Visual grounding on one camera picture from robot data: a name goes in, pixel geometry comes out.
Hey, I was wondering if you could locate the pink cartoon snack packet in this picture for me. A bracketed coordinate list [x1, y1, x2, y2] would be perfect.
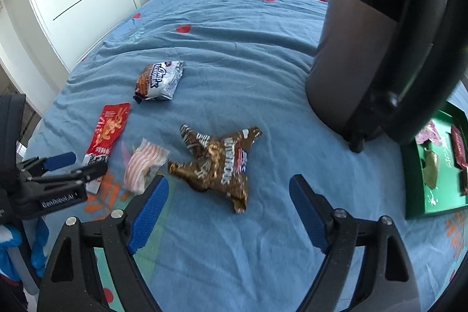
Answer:
[415, 120, 443, 145]

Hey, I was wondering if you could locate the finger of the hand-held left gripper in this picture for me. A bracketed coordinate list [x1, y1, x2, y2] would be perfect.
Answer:
[20, 151, 77, 177]
[29, 162, 108, 191]

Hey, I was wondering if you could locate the black and grey electric kettle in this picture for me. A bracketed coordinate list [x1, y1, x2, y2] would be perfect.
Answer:
[306, 0, 464, 154]

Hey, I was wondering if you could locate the green cardboard box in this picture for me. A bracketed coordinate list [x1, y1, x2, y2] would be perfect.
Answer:
[400, 102, 468, 219]

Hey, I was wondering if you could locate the pink striped candy wrapper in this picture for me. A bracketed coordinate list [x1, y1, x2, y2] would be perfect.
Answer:
[121, 138, 171, 195]

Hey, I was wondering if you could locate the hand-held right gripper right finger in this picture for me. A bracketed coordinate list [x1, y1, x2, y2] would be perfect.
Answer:
[289, 174, 421, 312]

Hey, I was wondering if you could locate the brown chocolate packet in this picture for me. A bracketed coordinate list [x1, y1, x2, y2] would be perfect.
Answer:
[167, 124, 263, 215]

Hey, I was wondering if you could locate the small gold candy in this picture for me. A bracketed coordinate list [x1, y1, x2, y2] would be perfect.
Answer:
[420, 147, 441, 190]

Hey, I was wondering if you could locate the dark red packet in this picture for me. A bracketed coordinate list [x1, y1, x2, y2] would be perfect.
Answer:
[450, 125, 468, 168]

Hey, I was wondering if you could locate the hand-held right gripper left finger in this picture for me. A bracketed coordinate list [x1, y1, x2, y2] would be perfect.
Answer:
[37, 174, 171, 312]

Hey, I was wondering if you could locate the silver and brown snack packet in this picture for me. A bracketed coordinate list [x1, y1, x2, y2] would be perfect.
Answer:
[133, 61, 186, 104]

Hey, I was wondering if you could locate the long red snack packet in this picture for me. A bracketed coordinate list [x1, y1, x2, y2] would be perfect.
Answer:
[81, 102, 131, 194]

